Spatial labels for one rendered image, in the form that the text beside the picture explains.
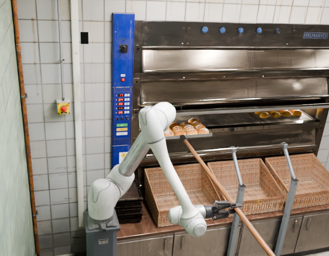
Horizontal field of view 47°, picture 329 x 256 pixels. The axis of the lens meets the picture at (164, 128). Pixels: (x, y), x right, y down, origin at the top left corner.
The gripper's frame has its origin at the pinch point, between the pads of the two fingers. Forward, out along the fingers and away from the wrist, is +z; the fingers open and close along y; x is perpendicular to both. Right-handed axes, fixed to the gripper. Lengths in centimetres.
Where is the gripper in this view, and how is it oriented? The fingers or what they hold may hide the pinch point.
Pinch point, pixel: (235, 208)
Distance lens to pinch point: 232.0
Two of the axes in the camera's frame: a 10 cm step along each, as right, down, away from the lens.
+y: -0.7, 9.1, 4.0
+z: 9.6, -0.5, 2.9
